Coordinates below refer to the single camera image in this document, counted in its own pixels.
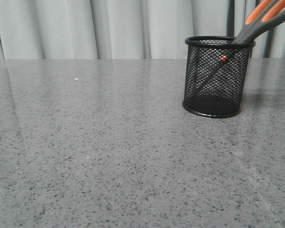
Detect black mesh pen holder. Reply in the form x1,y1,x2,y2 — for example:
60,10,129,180
182,36,255,118

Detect light grey curtain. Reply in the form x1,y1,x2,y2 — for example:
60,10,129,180
0,0,285,60

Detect grey and orange scissors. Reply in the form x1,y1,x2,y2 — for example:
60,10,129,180
232,0,285,45

